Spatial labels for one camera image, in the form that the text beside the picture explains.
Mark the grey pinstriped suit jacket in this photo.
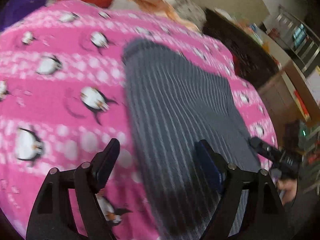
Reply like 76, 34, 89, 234
122, 39, 260, 239

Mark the person's right hand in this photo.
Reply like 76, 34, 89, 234
276, 179, 297, 205

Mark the brown wooden cabinet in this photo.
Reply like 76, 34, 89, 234
258, 60, 319, 129

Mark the dark carved wooden headboard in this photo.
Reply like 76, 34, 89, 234
202, 8, 279, 89

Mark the metal stair railing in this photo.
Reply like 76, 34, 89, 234
274, 5, 319, 77

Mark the pink penguin print blanket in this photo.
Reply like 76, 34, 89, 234
1, 0, 277, 239

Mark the orange fringed towel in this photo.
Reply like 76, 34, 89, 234
130, 0, 200, 33

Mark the purple non-woven tote bag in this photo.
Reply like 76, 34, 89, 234
1, 0, 46, 31

